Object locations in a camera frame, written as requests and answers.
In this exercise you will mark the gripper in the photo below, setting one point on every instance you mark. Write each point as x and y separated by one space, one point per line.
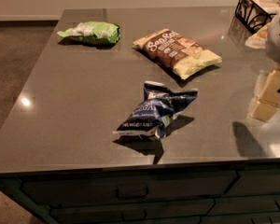
279 38

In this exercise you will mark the blue chip bag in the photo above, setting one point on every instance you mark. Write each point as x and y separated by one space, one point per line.
160 108

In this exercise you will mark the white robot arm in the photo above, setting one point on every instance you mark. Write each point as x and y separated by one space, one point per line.
272 43

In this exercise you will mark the brown and yellow chip bag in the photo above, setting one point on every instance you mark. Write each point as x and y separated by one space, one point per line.
171 50

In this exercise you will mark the green chip bag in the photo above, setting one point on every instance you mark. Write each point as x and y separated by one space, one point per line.
93 32

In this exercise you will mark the pale snack packet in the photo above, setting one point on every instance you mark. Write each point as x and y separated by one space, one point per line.
257 40

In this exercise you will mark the grey cabinet drawers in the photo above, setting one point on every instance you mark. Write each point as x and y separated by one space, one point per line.
206 195

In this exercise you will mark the black wire basket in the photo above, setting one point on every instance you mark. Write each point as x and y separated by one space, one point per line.
254 14

